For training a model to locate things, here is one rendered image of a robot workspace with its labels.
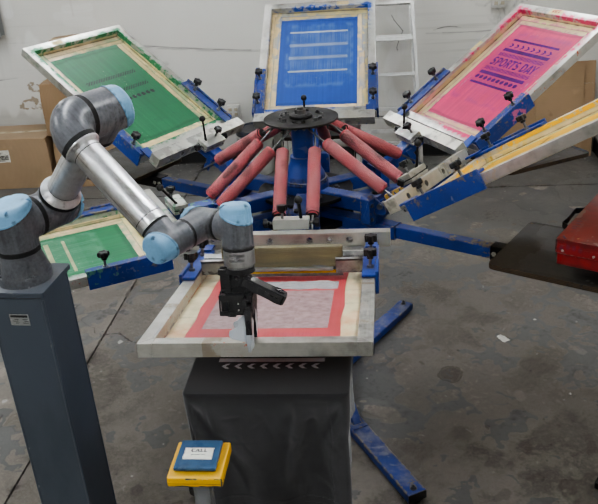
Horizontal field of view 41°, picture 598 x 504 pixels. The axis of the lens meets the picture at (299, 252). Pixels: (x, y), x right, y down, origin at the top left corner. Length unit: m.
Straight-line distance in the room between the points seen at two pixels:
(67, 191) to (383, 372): 2.08
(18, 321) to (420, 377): 2.08
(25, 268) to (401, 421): 1.89
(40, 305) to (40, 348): 0.14
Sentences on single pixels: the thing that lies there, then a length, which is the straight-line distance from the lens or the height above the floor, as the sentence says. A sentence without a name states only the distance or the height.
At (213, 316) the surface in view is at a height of 1.08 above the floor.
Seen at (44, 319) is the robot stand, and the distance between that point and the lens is 2.34.
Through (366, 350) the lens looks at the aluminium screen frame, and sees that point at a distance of 1.94.
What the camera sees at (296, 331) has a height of 1.10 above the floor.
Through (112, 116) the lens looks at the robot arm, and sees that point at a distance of 2.04.
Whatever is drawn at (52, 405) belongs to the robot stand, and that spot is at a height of 0.82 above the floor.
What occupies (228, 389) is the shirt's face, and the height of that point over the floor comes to 0.95.
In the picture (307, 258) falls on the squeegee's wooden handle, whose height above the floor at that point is 1.10.
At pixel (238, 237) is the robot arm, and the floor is 1.43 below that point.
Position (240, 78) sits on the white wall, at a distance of 6.62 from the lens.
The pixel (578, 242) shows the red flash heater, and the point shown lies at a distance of 2.59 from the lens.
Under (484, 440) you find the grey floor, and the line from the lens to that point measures 3.50.
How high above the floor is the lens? 2.19
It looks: 25 degrees down
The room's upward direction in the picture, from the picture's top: 4 degrees counter-clockwise
